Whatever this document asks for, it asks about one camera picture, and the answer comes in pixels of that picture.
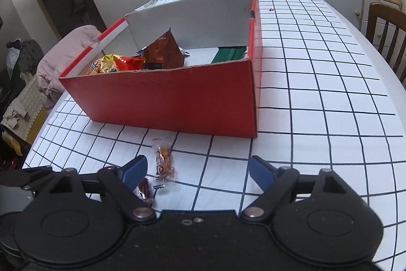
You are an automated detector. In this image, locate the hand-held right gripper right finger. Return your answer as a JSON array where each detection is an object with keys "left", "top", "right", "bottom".
[{"left": 239, "top": 156, "right": 359, "bottom": 221}]

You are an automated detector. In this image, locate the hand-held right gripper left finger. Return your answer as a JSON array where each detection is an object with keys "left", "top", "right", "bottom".
[{"left": 33, "top": 155, "right": 157, "bottom": 222}]

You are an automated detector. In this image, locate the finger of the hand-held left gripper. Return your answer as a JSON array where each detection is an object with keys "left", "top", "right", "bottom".
[{"left": 0, "top": 166, "right": 53, "bottom": 192}]

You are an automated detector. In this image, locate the dark red candy packet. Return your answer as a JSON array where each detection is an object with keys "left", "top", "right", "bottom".
[{"left": 133, "top": 177, "right": 155, "bottom": 207}]

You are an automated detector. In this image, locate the orange red candy packet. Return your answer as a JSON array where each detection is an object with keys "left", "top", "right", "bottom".
[{"left": 151, "top": 138, "right": 176, "bottom": 181}]

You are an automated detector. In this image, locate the red cardboard box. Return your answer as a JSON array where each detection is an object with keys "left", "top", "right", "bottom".
[{"left": 59, "top": 0, "right": 262, "bottom": 139}]

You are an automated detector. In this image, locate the red snack bag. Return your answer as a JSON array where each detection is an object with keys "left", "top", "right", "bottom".
[{"left": 112, "top": 55, "right": 143, "bottom": 71}]

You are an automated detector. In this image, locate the beige cloth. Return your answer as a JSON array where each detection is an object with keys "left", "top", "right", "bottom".
[{"left": 0, "top": 77, "right": 49, "bottom": 145}]

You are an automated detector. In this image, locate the white checkered tablecloth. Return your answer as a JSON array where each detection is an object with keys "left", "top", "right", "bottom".
[{"left": 24, "top": 0, "right": 406, "bottom": 256}]

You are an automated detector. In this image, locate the orange yellow snack bag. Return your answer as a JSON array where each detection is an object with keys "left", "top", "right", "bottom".
[{"left": 87, "top": 54, "right": 123, "bottom": 75}]

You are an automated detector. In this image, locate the pink padded jacket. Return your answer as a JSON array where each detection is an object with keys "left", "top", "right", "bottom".
[{"left": 36, "top": 25, "right": 102, "bottom": 111}]

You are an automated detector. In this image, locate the shiny brown snack packet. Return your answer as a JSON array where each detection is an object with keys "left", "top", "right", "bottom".
[{"left": 140, "top": 27, "right": 186, "bottom": 70}]

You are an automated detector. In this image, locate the green snack packet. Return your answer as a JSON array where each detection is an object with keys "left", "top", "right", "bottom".
[{"left": 211, "top": 45, "right": 248, "bottom": 63}]

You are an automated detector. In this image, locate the dark clothing pile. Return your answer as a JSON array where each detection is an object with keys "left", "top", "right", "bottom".
[{"left": 6, "top": 39, "right": 44, "bottom": 70}]

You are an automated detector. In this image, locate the brown wooden chair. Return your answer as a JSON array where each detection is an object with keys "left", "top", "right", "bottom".
[{"left": 365, "top": 3, "right": 406, "bottom": 84}]

